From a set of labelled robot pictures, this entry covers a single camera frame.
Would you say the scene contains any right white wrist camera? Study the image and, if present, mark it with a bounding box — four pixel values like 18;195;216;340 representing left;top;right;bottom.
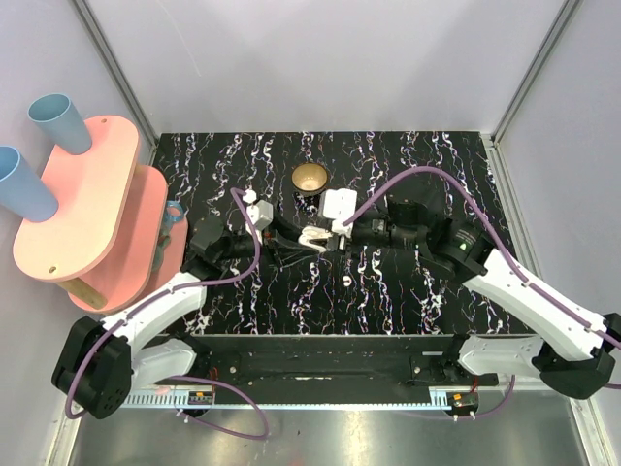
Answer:
319;188;357;238

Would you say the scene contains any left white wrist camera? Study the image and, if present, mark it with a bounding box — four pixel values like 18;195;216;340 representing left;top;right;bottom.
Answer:
243;189;274;236

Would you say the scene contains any rear light blue cup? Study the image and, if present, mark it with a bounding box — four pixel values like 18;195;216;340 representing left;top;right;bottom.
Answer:
27;93;92;155

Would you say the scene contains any white earbud charging case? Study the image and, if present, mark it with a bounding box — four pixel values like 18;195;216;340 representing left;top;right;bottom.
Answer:
298;225;336;253

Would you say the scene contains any gold metal bowl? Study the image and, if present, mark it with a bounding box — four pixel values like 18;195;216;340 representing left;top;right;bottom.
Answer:
291;162;329;196

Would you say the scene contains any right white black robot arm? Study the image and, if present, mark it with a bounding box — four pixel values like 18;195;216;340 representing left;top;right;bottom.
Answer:
321;188;620;399

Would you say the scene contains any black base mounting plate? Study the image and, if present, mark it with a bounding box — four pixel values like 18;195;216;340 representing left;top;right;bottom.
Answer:
140;334;500;404

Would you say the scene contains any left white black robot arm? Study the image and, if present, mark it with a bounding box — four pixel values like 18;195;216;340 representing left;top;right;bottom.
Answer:
51;215;331;419

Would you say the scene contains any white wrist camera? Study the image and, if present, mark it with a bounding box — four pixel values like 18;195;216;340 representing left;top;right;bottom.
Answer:
319;188;357;238
243;189;274;236

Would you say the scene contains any pink two-tier wooden shelf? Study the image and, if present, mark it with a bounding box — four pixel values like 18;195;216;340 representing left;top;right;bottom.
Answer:
13;116;188;315

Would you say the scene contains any front light blue cup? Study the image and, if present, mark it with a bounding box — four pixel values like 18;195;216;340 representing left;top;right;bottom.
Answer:
1;146;58;222

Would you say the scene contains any light blue cup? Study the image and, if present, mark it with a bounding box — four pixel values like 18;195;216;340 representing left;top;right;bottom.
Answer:
27;93;92;155
1;146;58;222

